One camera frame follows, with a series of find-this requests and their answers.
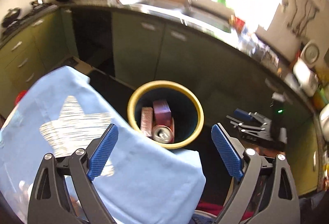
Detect crushed red cola can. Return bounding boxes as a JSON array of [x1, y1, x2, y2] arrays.
[[152, 125, 174, 144]]

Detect purple cardboard box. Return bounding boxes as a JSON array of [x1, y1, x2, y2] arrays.
[[153, 100, 172, 127]]

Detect yellow rimmed dark trash bin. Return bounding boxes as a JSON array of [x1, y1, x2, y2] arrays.
[[127, 80, 205, 150]]

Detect red white milk carton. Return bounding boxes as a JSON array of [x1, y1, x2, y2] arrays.
[[140, 107, 153, 138]]

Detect blue patterned tablecloth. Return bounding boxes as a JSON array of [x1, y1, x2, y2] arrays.
[[1, 66, 206, 223]]

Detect red plastic basin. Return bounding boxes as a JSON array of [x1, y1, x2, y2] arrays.
[[15, 90, 27, 106]]

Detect green lower cabinets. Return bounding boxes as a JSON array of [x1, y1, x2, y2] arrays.
[[1, 5, 320, 195]]

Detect black wok with lid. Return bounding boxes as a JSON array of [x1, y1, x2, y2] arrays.
[[1, 7, 21, 28]]

